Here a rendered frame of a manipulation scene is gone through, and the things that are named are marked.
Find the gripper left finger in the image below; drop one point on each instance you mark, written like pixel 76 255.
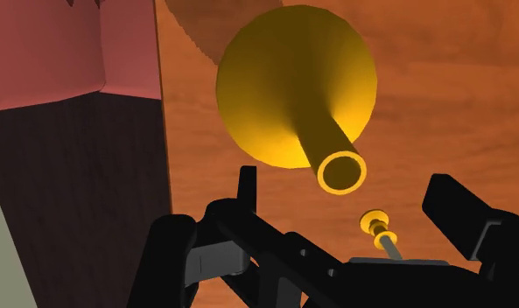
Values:
pixel 242 230

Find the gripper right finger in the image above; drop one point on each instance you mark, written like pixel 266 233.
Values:
pixel 455 209

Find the grey tool with yellow knobs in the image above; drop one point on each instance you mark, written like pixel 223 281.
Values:
pixel 379 231

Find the yellow funnel-shaped vase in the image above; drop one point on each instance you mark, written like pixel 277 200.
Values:
pixel 280 85

